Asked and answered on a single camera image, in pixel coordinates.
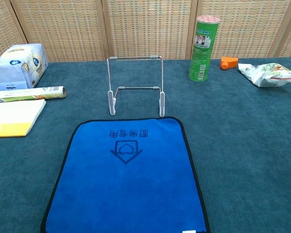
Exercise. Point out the green chips can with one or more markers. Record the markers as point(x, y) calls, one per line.
point(203, 48)

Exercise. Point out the rolled white tube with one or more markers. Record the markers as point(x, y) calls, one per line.
point(26, 94)

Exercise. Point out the woven wooden folding screen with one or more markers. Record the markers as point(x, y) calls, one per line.
point(148, 29)

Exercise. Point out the blue cloth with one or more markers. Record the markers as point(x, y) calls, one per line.
point(126, 189)

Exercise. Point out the white snack bag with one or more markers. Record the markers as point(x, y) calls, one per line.
point(266, 75)

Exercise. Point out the white blue tissue box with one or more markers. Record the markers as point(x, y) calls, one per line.
point(14, 70)

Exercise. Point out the white yellow paper pad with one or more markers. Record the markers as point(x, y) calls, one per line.
point(12, 116)

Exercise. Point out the teal table mat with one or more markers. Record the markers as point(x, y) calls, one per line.
point(245, 145)

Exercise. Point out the orange plastic block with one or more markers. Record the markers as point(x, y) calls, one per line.
point(229, 63)

